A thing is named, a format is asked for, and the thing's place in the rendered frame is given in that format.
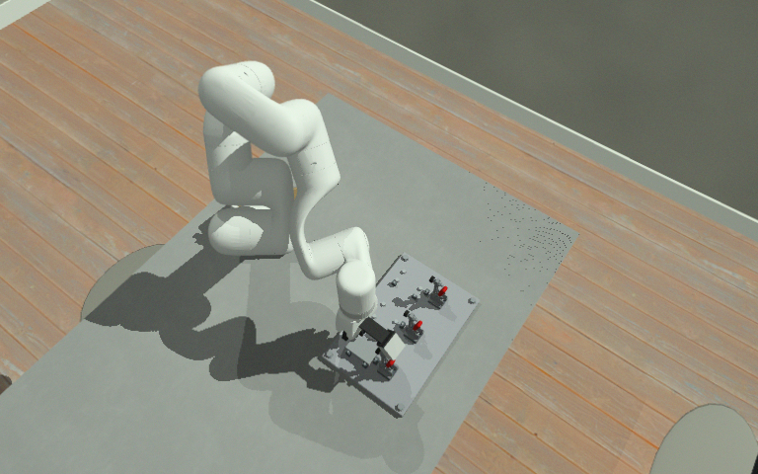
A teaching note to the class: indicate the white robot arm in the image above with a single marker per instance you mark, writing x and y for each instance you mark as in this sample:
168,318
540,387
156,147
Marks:
237,100

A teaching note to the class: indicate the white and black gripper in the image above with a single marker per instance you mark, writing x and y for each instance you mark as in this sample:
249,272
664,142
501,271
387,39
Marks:
349,326

